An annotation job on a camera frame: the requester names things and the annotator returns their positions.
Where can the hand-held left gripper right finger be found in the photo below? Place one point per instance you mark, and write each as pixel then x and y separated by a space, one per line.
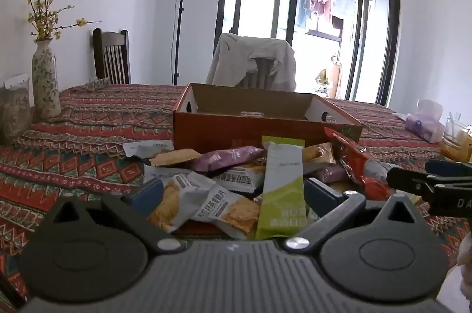
pixel 320 193

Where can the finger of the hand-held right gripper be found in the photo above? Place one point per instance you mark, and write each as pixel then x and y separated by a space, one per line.
pixel 450 168
pixel 409 180

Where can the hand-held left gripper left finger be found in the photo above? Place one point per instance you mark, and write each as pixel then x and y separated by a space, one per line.
pixel 145 193

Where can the white cracker packet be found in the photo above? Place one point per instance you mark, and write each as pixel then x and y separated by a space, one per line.
pixel 177 202
pixel 236 215

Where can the green white stick packet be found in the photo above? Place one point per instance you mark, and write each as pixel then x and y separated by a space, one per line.
pixel 282 187

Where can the white foil snack packet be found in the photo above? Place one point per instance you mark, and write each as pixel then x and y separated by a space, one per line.
pixel 145 148

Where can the tan snack packet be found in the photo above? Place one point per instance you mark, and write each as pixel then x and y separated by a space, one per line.
pixel 173 157

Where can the red snack packet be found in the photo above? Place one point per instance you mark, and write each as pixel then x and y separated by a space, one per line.
pixel 354 158

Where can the purple snack packet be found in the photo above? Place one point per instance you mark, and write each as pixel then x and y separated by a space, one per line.
pixel 228 157
pixel 332 173

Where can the orange cardboard box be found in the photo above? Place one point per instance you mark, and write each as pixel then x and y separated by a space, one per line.
pixel 221 130

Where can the person's right forearm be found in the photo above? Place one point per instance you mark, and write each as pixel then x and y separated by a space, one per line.
pixel 466 261

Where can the plain white snack packet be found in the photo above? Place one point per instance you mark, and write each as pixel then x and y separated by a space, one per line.
pixel 160 172

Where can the clear glass cup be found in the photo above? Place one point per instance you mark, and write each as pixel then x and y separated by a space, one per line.
pixel 455 139

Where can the orange yellow snack packet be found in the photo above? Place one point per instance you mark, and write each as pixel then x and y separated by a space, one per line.
pixel 319 154

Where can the purple tissue pack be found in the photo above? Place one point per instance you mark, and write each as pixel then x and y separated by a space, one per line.
pixel 424 121

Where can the white printed snack packet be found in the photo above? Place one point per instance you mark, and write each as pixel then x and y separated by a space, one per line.
pixel 239 178

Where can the tan balcony cabinet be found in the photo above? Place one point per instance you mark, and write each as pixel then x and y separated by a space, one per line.
pixel 332 76

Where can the small glass dish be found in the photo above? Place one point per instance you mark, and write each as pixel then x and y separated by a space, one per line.
pixel 97 82

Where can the jacket-draped wooden chair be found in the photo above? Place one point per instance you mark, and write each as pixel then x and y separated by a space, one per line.
pixel 263 75

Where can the dark wooden chair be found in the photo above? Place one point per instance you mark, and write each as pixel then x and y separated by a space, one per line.
pixel 112 58

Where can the floral ceramic vase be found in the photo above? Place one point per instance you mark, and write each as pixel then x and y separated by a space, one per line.
pixel 46 84

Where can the glass storage jar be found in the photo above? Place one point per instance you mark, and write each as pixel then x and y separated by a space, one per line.
pixel 14 110

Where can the beige jacket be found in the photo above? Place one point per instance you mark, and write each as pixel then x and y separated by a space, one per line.
pixel 236 58

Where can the black light stand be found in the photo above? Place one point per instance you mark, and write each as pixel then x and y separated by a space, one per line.
pixel 182 3

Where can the yellow flower branches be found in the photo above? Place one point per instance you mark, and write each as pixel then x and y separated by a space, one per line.
pixel 46 14

